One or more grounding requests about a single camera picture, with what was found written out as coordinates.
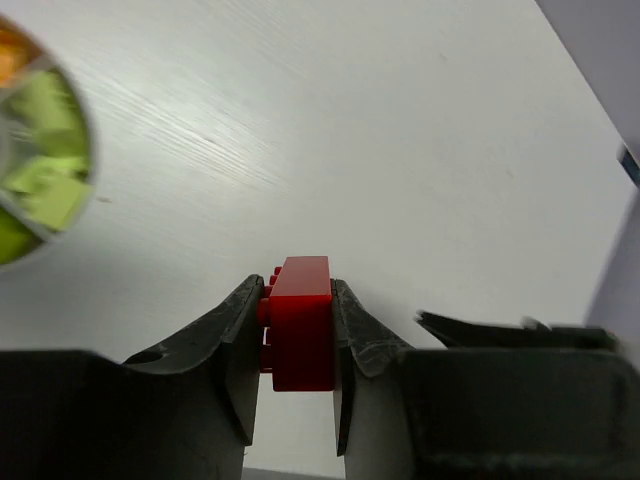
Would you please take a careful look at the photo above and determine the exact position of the lime lego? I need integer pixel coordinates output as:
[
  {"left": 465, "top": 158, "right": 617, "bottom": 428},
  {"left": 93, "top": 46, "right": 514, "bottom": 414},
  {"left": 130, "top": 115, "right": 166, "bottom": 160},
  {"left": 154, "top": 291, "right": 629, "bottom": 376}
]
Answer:
[
  {"left": 1, "top": 68, "right": 93, "bottom": 178},
  {"left": 1, "top": 172, "right": 95, "bottom": 239}
]

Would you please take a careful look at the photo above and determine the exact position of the white round divided container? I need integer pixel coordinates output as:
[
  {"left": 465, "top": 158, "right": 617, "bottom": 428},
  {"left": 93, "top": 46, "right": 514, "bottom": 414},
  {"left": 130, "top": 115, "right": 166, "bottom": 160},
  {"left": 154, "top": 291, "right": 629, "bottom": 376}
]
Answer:
[{"left": 1, "top": 17, "right": 100, "bottom": 272}]

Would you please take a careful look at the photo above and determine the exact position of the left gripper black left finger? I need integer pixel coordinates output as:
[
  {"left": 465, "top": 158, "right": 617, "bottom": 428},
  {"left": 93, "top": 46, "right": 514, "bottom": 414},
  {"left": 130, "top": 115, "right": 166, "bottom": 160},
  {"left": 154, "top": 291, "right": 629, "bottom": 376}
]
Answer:
[{"left": 1, "top": 274, "right": 264, "bottom": 479}]

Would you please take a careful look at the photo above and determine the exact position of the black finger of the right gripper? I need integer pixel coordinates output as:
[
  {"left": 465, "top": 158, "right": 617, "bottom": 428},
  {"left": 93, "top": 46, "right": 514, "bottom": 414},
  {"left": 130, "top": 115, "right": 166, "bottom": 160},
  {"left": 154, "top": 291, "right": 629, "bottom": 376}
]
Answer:
[{"left": 416, "top": 312, "right": 618, "bottom": 350}]

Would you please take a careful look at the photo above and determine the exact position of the red rectangular lego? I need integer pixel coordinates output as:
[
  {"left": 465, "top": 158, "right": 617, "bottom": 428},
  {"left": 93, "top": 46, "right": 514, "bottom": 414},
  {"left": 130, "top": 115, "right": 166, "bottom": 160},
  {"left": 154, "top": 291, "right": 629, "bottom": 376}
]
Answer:
[{"left": 257, "top": 256, "right": 335, "bottom": 392}]

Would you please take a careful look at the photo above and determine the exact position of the right blue table label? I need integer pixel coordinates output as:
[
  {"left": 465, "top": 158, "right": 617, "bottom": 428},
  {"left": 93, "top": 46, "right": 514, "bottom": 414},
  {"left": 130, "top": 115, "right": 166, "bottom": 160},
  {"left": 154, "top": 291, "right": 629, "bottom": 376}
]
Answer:
[{"left": 617, "top": 145, "right": 640, "bottom": 188}]

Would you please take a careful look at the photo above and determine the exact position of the lime lego table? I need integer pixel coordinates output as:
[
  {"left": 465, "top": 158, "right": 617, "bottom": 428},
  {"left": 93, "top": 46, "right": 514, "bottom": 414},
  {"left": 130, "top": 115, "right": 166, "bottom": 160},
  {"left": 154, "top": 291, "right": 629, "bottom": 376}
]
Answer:
[{"left": 0, "top": 209, "right": 42, "bottom": 265}]

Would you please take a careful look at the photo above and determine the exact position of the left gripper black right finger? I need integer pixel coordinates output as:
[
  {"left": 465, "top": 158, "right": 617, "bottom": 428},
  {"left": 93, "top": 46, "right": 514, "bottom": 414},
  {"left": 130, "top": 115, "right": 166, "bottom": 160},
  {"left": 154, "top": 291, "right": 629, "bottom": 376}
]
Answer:
[{"left": 332, "top": 280, "right": 639, "bottom": 479}]

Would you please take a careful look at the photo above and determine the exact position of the orange long lego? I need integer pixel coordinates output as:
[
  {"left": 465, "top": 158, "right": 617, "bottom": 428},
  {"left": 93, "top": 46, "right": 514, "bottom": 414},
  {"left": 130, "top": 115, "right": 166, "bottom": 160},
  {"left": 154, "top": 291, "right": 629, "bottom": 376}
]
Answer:
[{"left": 0, "top": 27, "right": 41, "bottom": 88}]

